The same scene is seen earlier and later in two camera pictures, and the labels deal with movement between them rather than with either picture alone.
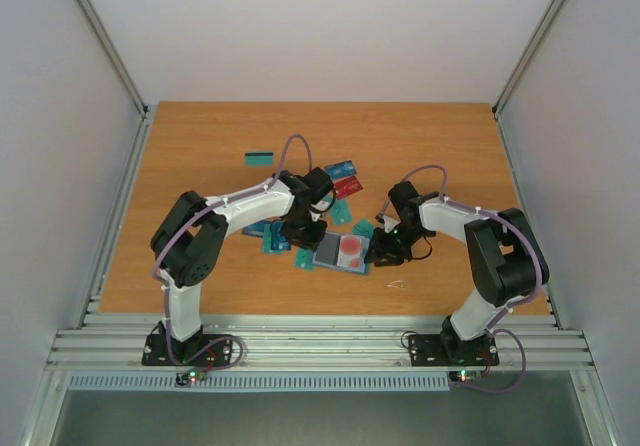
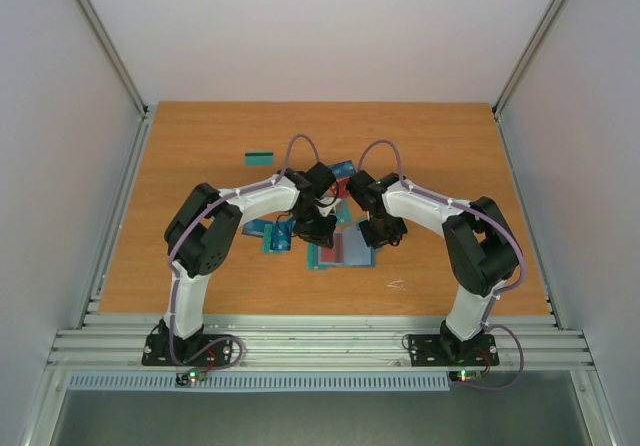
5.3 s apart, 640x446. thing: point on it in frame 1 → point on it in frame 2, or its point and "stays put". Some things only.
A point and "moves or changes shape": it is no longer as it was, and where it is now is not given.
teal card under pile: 267,239 stays put
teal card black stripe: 259,158 stays put
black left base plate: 156,351 stays put
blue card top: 340,169 stays put
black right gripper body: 382,250 → 382,232
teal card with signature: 304,258 moves or changes shape
